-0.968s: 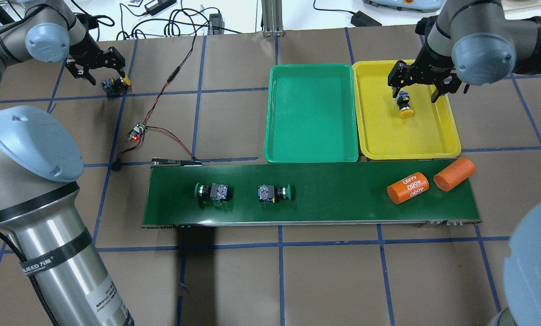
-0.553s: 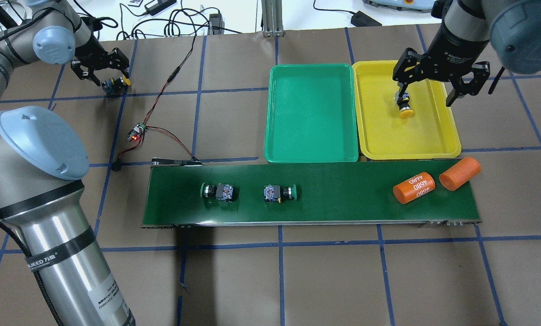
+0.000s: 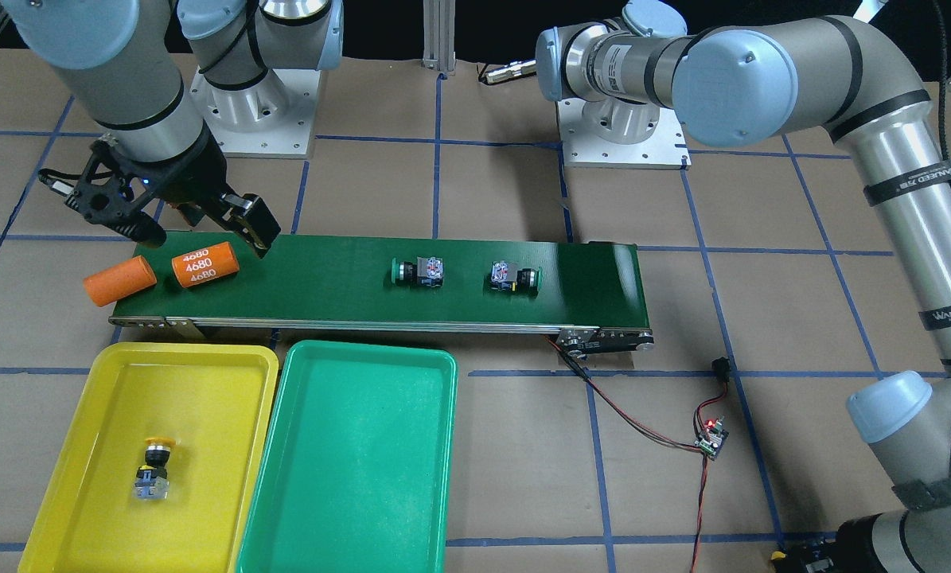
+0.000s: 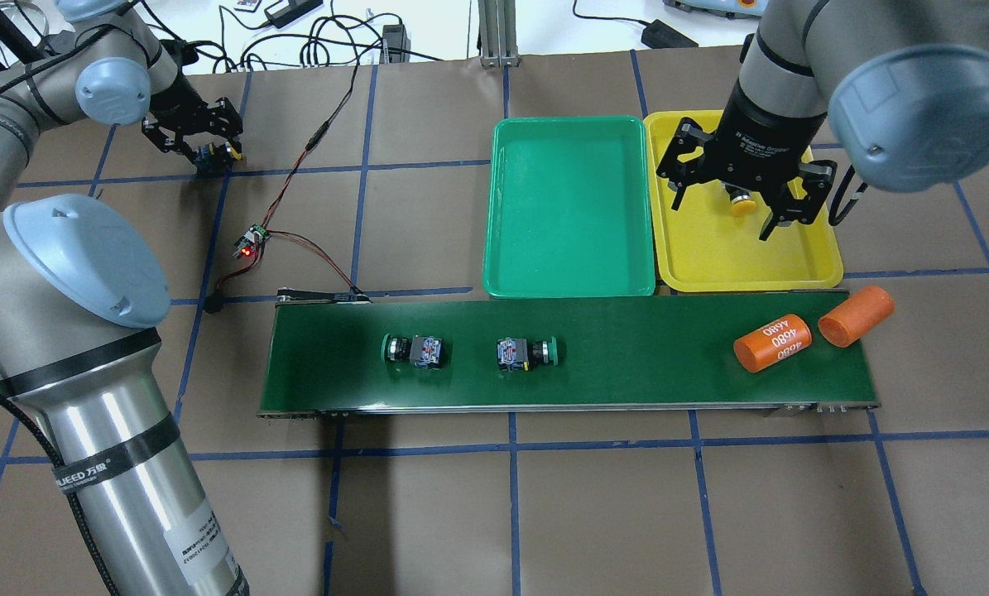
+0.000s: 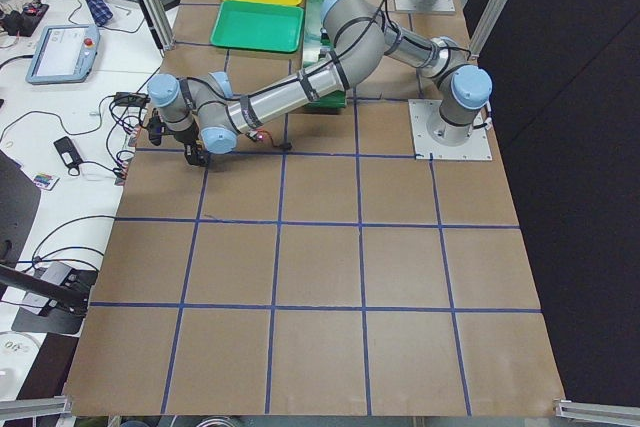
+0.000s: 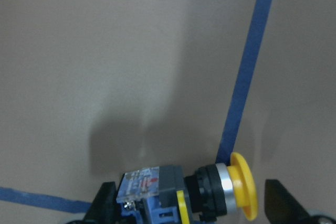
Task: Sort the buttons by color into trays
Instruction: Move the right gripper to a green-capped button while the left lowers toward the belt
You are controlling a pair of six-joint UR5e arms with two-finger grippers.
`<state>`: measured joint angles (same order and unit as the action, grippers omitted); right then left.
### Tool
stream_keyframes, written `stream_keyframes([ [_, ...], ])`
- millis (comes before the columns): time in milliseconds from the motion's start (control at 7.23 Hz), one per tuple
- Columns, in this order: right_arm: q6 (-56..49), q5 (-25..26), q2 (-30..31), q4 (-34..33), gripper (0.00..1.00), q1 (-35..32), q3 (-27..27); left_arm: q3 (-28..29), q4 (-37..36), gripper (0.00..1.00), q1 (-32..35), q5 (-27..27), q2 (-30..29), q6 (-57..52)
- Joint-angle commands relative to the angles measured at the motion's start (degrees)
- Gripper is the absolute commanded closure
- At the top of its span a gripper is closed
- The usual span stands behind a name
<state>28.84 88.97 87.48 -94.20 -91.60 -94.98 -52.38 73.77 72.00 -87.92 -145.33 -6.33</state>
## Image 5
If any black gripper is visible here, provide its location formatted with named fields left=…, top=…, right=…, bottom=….
left=177, top=129, right=208, bottom=167

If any black power adapter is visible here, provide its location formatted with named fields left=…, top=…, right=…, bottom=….
left=113, top=92, right=149, bottom=108

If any black remote fob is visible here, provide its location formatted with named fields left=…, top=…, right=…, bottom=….
left=53, top=136, right=84, bottom=169

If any green plastic tray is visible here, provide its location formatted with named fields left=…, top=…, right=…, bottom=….
left=210, top=0, right=304, bottom=54

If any blue teach pendant near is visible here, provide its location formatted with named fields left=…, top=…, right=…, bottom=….
left=25, top=24, right=100, bottom=85

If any plaid cloth pouch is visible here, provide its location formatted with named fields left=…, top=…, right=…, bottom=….
left=85, top=0, right=113, bottom=27

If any black monitor stand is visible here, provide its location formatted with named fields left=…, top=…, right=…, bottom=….
left=1, top=155, right=98, bottom=335

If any green conveyor belt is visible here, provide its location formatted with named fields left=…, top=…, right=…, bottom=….
left=292, top=0, right=351, bottom=116

